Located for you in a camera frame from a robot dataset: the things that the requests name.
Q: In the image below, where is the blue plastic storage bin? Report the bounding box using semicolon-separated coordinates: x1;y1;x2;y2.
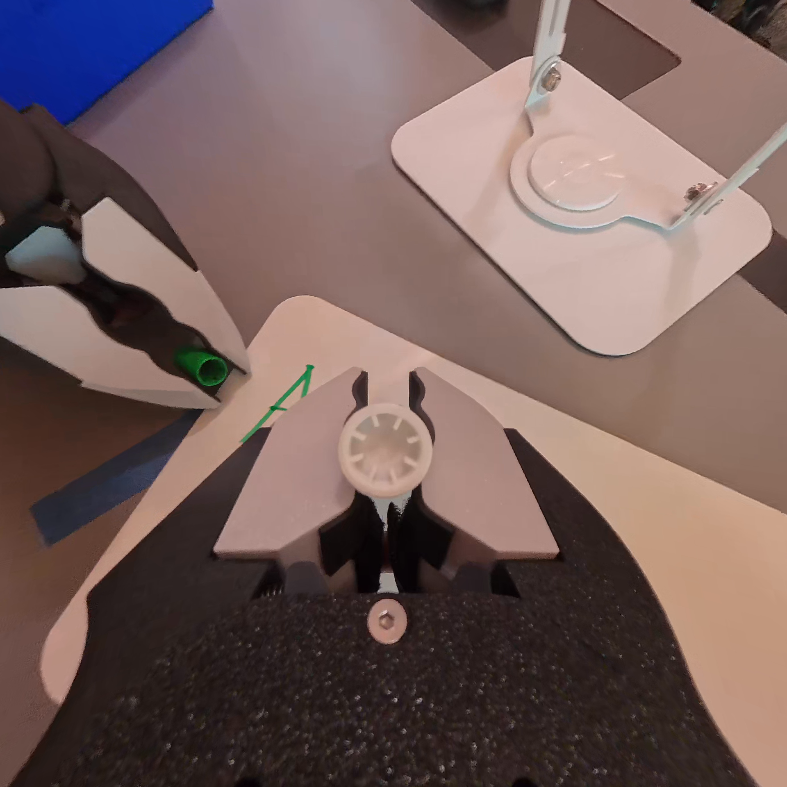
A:
0;0;214;127

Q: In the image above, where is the blue tape strip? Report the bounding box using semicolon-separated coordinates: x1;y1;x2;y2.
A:
31;409;204;548

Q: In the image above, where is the white whiteboard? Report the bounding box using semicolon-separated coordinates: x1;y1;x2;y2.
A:
40;295;787;787

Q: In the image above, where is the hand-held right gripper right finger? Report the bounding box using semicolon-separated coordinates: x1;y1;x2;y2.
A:
392;366;562;593

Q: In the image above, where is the green dry erase marker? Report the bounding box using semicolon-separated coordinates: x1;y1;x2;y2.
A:
337;401;435;500

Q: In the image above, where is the green marker cap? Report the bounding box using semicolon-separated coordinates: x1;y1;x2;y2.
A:
174;346;230;389

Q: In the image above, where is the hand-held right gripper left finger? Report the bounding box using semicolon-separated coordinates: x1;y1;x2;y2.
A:
212;366;386;593

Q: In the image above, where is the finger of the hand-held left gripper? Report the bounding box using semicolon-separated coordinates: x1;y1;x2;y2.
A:
5;196;251;378
0;284;223;411

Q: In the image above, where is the white metal desk stand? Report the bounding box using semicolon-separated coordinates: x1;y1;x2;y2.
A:
391;0;787;357

